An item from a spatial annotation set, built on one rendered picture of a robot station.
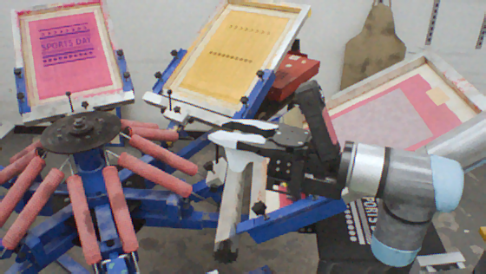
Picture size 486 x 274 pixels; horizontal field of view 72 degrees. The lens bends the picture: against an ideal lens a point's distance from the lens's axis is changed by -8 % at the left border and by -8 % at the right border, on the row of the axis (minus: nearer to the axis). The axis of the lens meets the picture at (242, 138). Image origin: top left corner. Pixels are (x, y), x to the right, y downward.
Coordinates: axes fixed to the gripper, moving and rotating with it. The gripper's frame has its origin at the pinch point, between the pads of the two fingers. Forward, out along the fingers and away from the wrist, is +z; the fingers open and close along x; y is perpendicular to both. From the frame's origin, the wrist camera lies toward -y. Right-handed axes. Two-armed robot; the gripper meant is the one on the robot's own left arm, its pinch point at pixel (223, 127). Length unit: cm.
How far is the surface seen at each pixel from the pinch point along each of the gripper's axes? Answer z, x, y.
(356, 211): -25, 80, 62
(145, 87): 178, 228, 79
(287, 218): -5, 36, 41
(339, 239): -21, 62, 65
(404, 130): -34, 65, 19
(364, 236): -30, 67, 64
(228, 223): 12, 34, 47
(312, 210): -12, 38, 37
